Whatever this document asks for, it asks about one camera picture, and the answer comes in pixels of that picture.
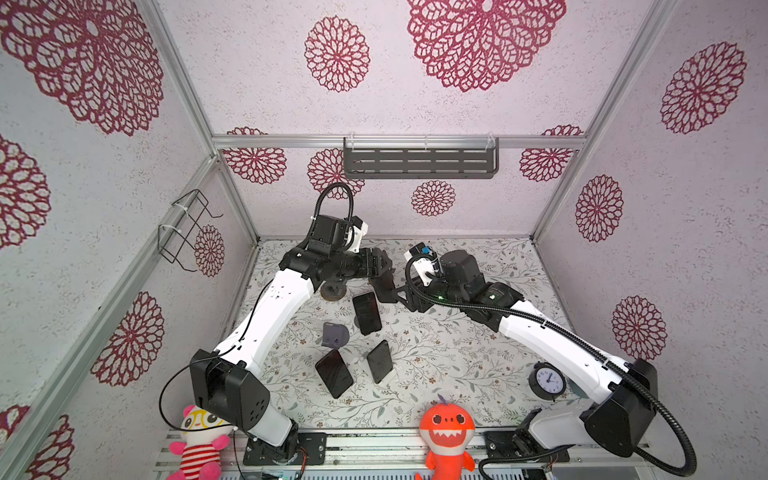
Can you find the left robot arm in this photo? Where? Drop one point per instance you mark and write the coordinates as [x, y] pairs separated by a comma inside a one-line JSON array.
[[226, 380]]

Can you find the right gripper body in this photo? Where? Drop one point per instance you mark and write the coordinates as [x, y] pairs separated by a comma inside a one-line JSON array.
[[437, 292]]

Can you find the black wire wall rack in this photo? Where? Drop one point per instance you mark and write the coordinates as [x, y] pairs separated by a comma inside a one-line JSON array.
[[193, 242]]

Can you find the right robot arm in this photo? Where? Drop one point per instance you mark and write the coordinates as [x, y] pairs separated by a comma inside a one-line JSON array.
[[623, 395]]

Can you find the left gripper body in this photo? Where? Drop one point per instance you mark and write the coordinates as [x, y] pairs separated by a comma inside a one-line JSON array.
[[350, 264]]

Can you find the pink striped plush toy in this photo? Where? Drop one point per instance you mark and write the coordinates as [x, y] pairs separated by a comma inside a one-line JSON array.
[[204, 437]]

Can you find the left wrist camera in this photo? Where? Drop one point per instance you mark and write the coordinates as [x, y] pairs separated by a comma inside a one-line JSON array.
[[355, 233]]

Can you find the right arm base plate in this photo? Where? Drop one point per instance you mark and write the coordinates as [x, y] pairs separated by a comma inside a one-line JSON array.
[[520, 446]]

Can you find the black alarm clock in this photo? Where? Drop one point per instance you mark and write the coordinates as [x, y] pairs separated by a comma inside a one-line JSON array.
[[546, 381]]

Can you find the dark grey wall shelf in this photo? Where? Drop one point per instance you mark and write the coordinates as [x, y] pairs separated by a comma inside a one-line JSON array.
[[424, 163]]

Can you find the grey phone stand left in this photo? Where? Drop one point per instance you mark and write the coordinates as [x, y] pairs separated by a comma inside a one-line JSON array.
[[334, 335]]

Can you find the red shark plush toy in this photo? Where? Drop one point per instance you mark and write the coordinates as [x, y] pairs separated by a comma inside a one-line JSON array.
[[447, 429]]

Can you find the phone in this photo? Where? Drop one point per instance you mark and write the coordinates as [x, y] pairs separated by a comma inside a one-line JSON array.
[[334, 373], [380, 361], [385, 288], [367, 316]]

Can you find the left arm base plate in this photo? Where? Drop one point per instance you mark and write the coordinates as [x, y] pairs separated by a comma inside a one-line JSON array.
[[300, 448]]

